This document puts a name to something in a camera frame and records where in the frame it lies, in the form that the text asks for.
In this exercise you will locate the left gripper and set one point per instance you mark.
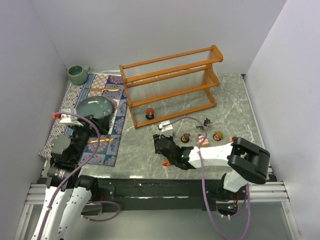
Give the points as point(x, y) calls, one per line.
point(96, 122)

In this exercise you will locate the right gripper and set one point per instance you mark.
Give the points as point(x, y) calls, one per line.
point(161, 144)

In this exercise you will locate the brown-haired figurine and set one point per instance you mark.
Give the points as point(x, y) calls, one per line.
point(185, 138)

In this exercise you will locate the red-haired figurine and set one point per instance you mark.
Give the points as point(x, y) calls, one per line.
point(150, 113)

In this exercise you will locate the straw hat figurine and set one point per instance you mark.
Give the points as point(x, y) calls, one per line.
point(218, 136)

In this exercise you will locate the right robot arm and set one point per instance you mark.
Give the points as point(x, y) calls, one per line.
point(248, 161)

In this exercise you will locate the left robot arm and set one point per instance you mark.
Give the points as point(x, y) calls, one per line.
point(66, 191)

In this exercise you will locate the orange wooden three-tier shelf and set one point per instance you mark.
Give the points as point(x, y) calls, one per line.
point(167, 77)

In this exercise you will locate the teal ceramic plate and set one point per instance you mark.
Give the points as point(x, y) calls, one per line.
point(98, 106)

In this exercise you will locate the orange dragon toy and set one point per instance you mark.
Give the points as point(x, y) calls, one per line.
point(166, 163)

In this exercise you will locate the gold fork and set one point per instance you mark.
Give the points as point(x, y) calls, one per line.
point(101, 140)

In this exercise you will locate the patterned blue placemat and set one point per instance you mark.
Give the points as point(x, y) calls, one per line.
point(101, 153)

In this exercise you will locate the gold knife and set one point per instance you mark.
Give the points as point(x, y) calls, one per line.
point(103, 89)

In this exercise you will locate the strawberry cake slice toy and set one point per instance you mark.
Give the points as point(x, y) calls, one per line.
point(203, 141)

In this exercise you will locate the green ceramic mug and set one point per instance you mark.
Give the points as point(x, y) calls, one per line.
point(78, 74)

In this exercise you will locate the black yellow spiky figurine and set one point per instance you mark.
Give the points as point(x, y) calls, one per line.
point(206, 124)

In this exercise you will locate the pink donut strawberry toy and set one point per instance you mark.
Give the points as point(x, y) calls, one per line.
point(233, 138)

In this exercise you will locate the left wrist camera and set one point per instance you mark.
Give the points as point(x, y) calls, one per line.
point(67, 119)

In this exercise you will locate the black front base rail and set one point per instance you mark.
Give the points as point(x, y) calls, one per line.
point(151, 194)

